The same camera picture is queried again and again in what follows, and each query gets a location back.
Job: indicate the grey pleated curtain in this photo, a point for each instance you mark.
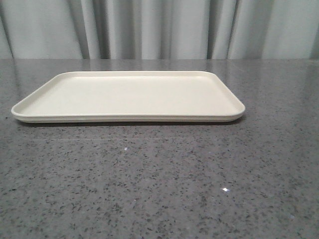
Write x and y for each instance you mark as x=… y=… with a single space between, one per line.
x=159 y=29

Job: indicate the cream rectangular plastic tray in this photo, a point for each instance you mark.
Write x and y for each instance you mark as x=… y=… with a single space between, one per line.
x=124 y=96

